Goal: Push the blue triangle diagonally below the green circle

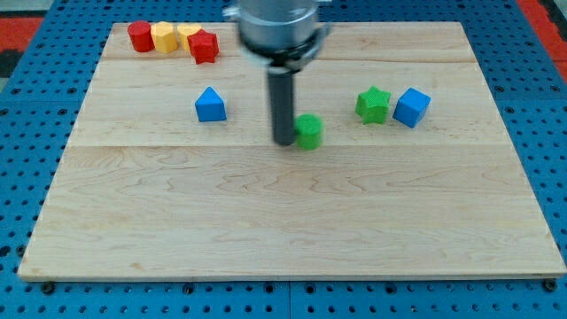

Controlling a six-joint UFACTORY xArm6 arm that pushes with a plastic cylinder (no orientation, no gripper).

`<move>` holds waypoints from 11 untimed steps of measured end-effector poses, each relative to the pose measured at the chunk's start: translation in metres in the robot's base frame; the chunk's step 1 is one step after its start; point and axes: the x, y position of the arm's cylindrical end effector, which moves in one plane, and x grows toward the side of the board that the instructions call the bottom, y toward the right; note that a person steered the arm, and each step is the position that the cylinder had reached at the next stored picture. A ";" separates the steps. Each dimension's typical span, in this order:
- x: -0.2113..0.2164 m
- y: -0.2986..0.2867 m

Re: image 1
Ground yellow heart block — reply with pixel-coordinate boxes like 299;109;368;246
176;23;202;51

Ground green star block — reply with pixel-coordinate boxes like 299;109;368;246
355;86;391;125

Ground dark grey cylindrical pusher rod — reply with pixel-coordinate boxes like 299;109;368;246
267;68;295;146

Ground light wooden board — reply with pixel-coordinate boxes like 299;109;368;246
19;22;566;282

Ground red cylinder block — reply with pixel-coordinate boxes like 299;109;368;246
127;20;154;52

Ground blue triangle block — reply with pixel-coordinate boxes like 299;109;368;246
195;87;227;122

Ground yellow hexagon block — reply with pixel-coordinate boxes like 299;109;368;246
151;21;178;53

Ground red star block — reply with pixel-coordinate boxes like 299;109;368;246
187;29;220;64

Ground blue cube block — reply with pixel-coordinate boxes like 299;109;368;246
392;88;431;128

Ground green cylinder block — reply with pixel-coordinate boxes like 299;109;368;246
295;113;323;150

